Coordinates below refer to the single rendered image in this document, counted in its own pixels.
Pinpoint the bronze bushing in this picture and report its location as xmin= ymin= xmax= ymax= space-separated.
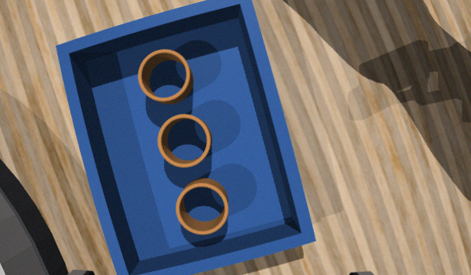
xmin=158 ymin=115 xmax=212 ymax=167
xmin=176 ymin=178 xmax=228 ymax=235
xmin=138 ymin=50 xmax=193 ymax=105

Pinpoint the blue open crate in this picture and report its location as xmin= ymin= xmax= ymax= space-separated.
xmin=56 ymin=0 xmax=316 ymax=275

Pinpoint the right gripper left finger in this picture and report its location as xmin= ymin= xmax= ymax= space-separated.
xmin=68 ymin=270 xmax=95 ymax=275

